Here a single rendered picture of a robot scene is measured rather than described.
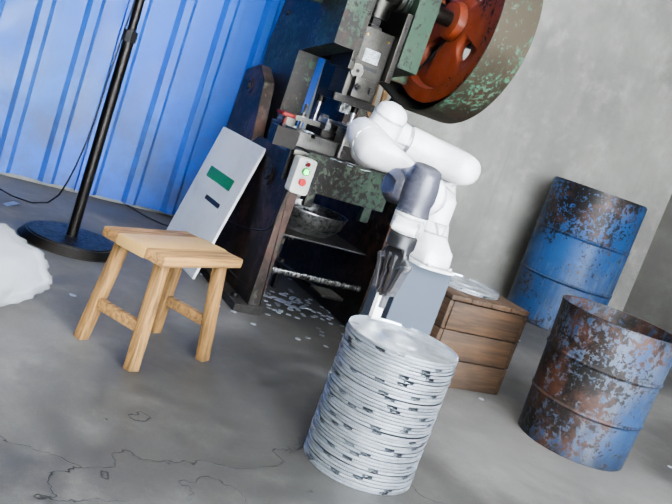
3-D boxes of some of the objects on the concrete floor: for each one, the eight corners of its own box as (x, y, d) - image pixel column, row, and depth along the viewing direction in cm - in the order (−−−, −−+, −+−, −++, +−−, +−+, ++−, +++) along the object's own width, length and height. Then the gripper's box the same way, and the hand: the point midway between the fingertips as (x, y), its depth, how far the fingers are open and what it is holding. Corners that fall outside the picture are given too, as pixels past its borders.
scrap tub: (653, 479, 281) (709, 352, 273) (566, 469, 261) (624, 331, 253) (572, 421, 317) (619, 307, 309) (490, 408, 297) (538, 286, 289)
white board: (191, 278, 330) (264, 148, 326) (159, 242, 372) (223, 126, 368) (194, 279, 331) (267, 149, 327) (161, 243, 373) (226, 127, 369)
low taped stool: (128, 374, 217) (164, 257, 211) (69, 337, 228) (103, 224, 223) (210, 362, 247) (244, 259, 241) (155, 329, 258) (186, 230, 252)
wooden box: (497, 395, 316) (530, 312, 310) (419, 382, 297) (453, 294, 291) (441, 353, 350) (470, 277, 344) (368, 339, 331) (397, 259, 325)
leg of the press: (260, 316, 311) (337, 88, 296) (232, 311, 305) (309, 78, 290) (195, 245, 390) (253, 62, 375) (172, 240, 385) (231, 54, 369)
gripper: (430, 244, 208) (398, 329, 212) (400, 228, 218) (370, 310, 222) (408, 238, 203) (376, 326, 207) (379, 223, 213) (349, 307, 217)
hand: (378, 306), depth 214 cm, fingers closed
